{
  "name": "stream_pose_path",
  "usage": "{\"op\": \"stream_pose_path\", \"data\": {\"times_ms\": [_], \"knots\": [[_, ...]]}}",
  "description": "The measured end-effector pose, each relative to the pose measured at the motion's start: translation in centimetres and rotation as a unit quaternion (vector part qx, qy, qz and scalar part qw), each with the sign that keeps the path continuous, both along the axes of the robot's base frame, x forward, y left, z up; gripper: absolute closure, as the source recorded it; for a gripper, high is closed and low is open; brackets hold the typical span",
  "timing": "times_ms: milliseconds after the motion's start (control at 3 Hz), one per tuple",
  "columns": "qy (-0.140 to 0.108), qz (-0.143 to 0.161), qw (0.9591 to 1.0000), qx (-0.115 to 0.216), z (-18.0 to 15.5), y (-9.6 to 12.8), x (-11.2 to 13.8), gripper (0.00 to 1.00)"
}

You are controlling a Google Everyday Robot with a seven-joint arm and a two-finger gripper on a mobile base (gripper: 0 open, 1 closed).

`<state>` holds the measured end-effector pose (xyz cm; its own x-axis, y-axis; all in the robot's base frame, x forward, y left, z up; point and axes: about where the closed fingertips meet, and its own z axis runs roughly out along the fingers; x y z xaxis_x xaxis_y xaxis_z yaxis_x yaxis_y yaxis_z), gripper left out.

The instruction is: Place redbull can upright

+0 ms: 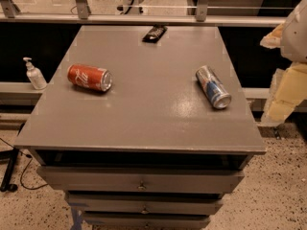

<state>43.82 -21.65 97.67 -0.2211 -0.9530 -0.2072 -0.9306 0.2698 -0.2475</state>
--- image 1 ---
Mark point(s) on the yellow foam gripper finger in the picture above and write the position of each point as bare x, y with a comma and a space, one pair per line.
288, 90
273, 39

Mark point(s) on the blue silver redbull can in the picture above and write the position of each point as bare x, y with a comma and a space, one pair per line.
213, 88

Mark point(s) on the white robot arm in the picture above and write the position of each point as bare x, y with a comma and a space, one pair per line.
294, 35

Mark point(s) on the red cola can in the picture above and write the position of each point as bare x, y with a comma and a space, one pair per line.
89, 77

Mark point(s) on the black snack bar wrapper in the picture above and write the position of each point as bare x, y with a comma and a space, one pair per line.
155, 33

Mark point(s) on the grey drawer cabinet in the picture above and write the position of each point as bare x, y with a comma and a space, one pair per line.
155, 115

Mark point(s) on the grey metal railing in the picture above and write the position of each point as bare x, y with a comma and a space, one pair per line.
81, 12

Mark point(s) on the middle grey drawer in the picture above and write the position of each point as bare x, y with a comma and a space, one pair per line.
144, 204

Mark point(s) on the grey drawer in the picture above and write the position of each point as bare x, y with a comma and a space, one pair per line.
146, 221
141, 180
144, 204

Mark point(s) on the bottom grey drawer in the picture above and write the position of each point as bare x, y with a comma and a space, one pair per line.
146, 221

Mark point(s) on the top grey drawer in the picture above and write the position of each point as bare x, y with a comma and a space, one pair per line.
141, 180

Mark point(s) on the white pump sanitizer bottle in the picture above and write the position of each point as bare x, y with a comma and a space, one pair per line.
34, 75

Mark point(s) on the black stand leg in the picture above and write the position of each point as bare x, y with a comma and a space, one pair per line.
10, 157

